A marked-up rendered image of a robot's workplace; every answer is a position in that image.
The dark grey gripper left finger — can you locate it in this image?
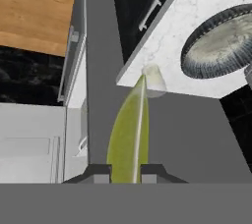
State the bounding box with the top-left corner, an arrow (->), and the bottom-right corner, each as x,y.
62,164 -> 113,185

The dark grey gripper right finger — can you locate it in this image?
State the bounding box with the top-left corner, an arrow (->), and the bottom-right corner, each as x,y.
140,163 -> 189,185

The white fridge body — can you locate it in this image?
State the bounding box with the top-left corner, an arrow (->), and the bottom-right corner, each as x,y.
0,49 -> 90,185

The clear glass of lemonade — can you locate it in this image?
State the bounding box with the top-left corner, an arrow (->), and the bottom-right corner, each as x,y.
141,63 -> 168,99

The grey fridge door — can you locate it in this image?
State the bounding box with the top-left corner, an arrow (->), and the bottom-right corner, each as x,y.
57,0 -> 89,107

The black island cupboard side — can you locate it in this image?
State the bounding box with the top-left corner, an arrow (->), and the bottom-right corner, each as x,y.
219,83 -> 252,174

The grey fridge door handle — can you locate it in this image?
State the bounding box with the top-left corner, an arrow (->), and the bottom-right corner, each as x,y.
57,26 -> 80,103

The white cupboard door handle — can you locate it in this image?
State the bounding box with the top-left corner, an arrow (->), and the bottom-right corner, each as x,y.
137,0 -> 163,32

